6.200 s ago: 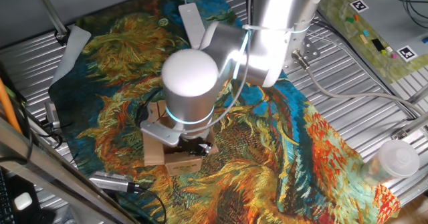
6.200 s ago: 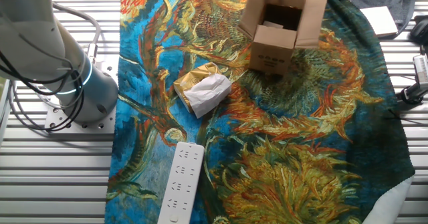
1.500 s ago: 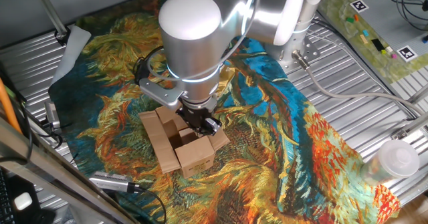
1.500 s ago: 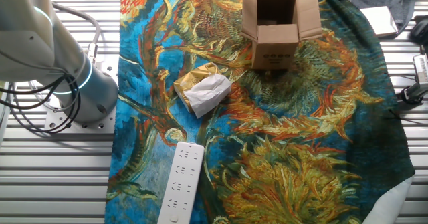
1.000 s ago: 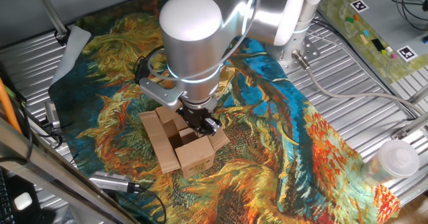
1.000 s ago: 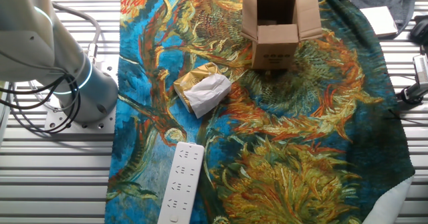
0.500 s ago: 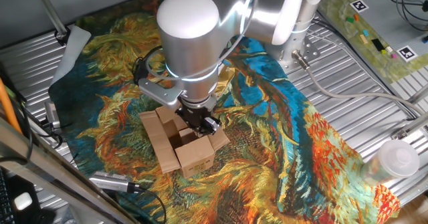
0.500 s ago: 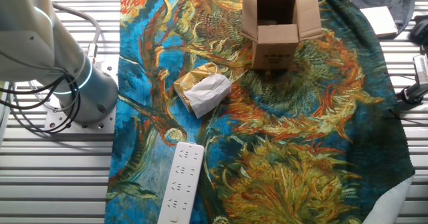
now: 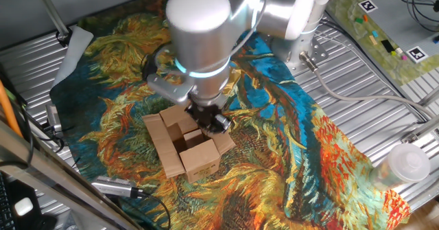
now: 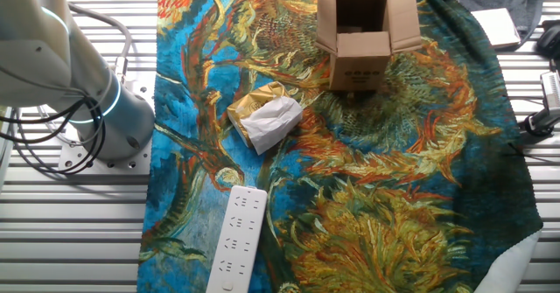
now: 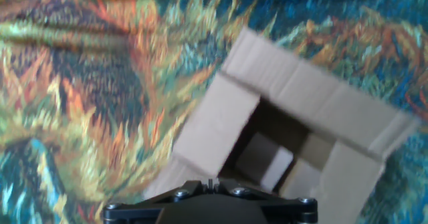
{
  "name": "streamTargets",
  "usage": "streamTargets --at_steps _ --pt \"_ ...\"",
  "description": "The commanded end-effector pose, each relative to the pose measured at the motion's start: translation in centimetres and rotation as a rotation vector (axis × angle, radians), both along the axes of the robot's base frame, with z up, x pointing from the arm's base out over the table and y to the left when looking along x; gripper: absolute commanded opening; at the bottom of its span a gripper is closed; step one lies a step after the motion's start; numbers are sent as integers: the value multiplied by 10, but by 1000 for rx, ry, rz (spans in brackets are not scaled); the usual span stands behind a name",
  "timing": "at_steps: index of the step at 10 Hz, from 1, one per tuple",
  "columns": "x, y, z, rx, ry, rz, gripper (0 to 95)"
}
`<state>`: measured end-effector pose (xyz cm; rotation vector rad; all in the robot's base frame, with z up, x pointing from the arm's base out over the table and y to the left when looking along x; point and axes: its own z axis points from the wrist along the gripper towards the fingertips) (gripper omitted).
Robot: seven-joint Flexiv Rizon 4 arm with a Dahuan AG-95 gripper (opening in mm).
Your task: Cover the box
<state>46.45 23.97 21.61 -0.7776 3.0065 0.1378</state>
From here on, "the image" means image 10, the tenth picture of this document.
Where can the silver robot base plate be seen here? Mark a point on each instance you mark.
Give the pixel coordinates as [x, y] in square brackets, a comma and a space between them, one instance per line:
[131, 164]

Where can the grey camera support arm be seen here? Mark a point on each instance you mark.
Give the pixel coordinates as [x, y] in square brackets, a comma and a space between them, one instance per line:
[544, 120]

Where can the gold tissue pack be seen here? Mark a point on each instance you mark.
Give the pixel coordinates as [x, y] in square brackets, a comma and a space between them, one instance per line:
[271, 122]

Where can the sunflower painting tablecloth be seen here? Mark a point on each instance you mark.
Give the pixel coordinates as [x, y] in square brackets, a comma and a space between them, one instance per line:
[350, 175]

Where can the brown cardboard box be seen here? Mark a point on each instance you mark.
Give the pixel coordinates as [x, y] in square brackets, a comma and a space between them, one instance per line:
[359, 57]

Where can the black computer mouse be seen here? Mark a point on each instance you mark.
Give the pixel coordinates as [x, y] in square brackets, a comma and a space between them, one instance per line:
[550, 41]

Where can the small white box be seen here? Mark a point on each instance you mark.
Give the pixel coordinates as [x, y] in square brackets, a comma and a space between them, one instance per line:
[496, 26]

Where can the white power strip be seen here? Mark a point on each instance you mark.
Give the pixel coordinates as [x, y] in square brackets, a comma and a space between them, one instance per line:
[238, 240]

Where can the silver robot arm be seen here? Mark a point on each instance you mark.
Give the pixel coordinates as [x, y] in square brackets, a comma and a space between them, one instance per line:
[39, 52]

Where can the silver depth camera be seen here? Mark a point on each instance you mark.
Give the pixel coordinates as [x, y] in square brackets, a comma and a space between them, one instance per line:
[552, 89]

